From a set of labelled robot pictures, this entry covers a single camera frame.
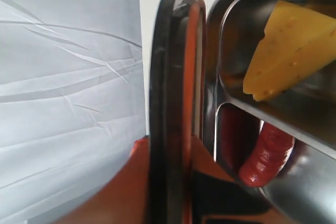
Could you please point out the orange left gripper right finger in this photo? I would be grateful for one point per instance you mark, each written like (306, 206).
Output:
(218, 199)

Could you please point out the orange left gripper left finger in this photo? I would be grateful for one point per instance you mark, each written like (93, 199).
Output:
(124, 199)

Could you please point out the red toy sausage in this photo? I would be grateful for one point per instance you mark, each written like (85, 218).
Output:
(255, 152)

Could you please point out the dark transparent lunch box lid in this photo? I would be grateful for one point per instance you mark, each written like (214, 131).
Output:
(175, 106)

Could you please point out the yellow toy cheese wedge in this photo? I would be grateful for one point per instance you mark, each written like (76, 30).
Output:
(298, 42)

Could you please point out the steel two-compartment lunch box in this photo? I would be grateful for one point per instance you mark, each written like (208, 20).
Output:
(270, 101)

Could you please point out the grey wrinkled backdrop curtain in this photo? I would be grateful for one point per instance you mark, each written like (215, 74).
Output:
(72, 100)

